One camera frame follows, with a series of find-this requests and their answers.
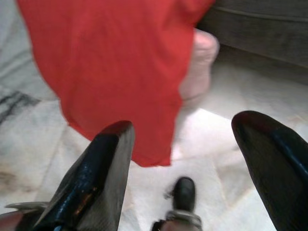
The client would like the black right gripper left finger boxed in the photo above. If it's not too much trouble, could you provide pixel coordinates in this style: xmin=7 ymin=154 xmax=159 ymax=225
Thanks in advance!
xmin=33 ymin=121 xmax=135 ymax=231

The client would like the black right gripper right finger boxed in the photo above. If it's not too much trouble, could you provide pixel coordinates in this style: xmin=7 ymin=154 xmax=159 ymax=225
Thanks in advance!
xmin=231 ymin=110 xmax=308 ymax=231

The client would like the red pillow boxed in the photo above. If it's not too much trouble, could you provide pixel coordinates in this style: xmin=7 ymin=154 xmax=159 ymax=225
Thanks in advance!
xmin=16 ymin=0 xmax=216 ymax=167

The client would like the pink pillow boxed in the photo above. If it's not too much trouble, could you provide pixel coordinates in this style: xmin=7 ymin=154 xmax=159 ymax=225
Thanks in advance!
xmin=179 ymin=30 xmax=220 ymax=106

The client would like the grey fabric sofa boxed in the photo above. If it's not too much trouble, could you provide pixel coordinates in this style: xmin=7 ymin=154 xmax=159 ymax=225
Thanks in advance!
xmin=196 ymin=0 xmax=308 ymax=85

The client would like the black robot foot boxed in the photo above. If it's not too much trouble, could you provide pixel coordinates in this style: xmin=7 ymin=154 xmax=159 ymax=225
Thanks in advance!
xmin=166 ymin=177 xmax=196 ymax=214

